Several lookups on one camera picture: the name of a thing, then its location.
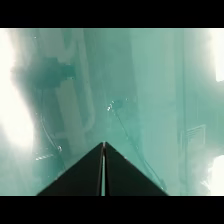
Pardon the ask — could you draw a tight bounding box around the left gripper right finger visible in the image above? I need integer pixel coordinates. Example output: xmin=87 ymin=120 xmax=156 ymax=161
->
xmin=104 ymin=141 xmax=169 ymax=197

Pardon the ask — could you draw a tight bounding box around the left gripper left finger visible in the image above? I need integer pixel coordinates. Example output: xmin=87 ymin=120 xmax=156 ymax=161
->
xmin=36 ymin=141 xmax=105 ymax=197

